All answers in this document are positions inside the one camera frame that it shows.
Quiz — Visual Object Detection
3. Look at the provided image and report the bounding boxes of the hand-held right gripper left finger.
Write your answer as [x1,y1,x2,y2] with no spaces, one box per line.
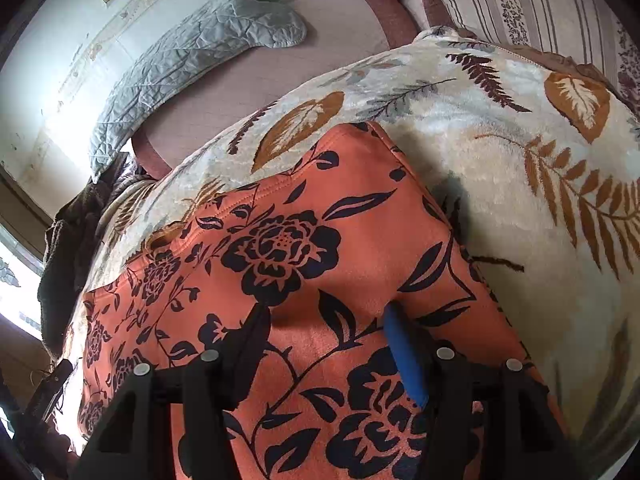
[70,302,273,480]

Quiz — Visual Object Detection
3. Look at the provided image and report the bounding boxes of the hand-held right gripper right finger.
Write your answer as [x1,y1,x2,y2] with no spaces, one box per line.
[384,305,576,480]

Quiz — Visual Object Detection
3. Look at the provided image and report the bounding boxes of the orange floral garment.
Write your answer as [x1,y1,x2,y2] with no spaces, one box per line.
[75,120,571,480]

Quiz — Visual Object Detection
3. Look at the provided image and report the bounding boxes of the leaf print blanket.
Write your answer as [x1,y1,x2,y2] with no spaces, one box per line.
[65,27,640,461]

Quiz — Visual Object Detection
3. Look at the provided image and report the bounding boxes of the brown fleece garment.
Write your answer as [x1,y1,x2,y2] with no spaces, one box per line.
[37,180,131,361]

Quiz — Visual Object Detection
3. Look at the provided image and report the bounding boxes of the grey quilted pillow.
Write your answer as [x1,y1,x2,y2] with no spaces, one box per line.
[89,0,308,184]

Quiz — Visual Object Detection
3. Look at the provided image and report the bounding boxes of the striped floral pillow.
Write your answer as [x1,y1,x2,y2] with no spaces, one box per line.
[420,0,640,111]

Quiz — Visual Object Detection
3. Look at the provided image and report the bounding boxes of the black charger with cable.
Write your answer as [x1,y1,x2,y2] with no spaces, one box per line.
[22,359,76,436]

